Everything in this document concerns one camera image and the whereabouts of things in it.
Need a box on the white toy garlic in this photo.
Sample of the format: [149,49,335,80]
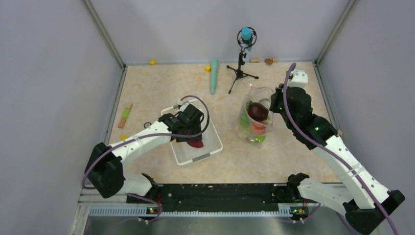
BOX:
[259,98,271,109]

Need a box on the dark purple toy mangosteen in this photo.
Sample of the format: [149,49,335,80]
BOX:
[248,102,269,122]

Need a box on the dark red toy vegetable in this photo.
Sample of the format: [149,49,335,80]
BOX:
[187,140,204,149]

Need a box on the clear pink zip top bag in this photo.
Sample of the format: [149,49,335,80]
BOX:
[235,84,273,143]

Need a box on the red toy apple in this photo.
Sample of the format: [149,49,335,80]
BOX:
[250,122,267,136]

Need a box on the green toy napa cabbage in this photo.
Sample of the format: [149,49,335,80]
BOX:
[239,100,253,128]

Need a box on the green toy apple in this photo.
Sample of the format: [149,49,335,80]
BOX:
[253,136,266,143]

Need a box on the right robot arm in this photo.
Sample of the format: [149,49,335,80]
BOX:
[270,85,405,235]

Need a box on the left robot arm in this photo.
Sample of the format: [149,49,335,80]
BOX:
[82,103,209,202]

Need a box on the white perforated plastic basket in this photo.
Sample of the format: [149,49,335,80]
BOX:
[161,98,223,167]

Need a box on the brown wooden block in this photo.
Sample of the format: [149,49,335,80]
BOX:
[264,58,278,65]

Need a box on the black tripod microphone stand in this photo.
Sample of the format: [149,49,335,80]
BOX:
[226,47,259,94]

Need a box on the tan wooden cylinder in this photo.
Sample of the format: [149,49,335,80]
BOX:
[250,58,260,63]

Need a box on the green and wood toy knife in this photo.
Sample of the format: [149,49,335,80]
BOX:
[117,103,133,129]

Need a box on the teal cylindrical toy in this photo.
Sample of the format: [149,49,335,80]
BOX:
[210,58,219,94]

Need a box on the blue microphone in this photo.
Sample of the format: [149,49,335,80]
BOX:
[237,27,257,52]

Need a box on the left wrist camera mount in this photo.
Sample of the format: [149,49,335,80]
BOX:
[172,100,193,111]

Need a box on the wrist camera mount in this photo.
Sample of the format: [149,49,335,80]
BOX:
[287,69,308,89]
[172,100,193,111]

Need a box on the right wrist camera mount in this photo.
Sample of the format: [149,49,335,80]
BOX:
[287,69,308,89]

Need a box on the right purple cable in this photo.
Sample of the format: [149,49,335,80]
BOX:
[282,63,399,235]

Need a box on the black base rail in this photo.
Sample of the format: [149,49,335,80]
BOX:
[144,183,309,214]

